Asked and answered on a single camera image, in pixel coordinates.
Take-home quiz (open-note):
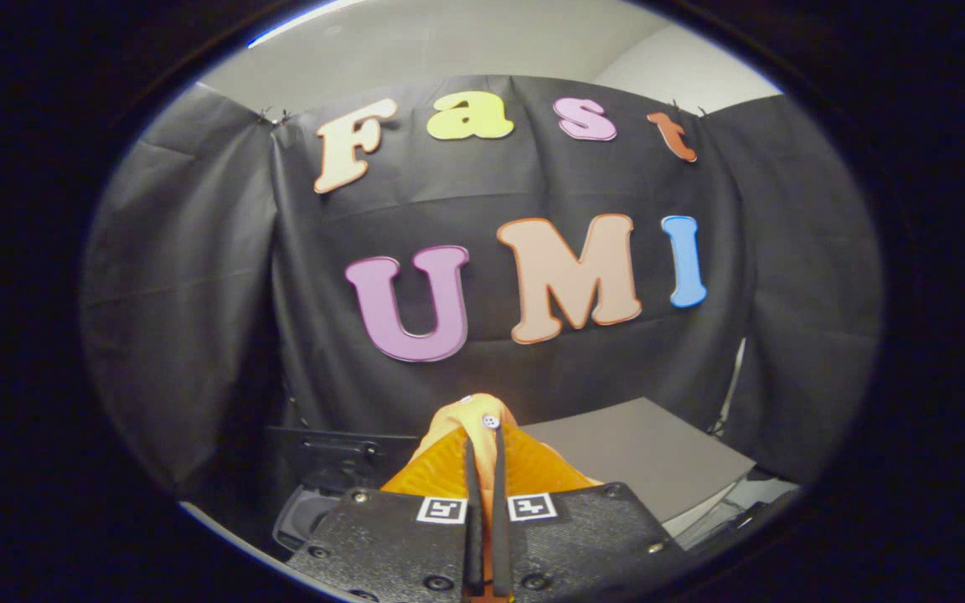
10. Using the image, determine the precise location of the metal stand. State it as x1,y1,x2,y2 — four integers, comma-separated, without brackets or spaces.
704,335,748,438

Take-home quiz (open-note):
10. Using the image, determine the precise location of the white cabinet with dark top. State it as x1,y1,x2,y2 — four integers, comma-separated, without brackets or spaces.
520,397,758,539

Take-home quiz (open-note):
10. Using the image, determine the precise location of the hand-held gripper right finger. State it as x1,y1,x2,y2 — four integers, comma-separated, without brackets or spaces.
493,425,686,602

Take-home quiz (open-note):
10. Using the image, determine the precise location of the orange garment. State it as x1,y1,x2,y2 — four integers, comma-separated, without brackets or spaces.
417,393,534,603

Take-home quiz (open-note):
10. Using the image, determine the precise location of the black backdrop cloth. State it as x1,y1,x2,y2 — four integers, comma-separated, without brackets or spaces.
80,75,884,503

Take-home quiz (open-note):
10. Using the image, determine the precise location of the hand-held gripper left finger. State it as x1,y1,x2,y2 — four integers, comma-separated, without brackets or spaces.
286,429,484,603

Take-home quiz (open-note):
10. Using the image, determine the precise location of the dark floor equipment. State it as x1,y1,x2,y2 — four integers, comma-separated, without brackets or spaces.
673,466,803,550

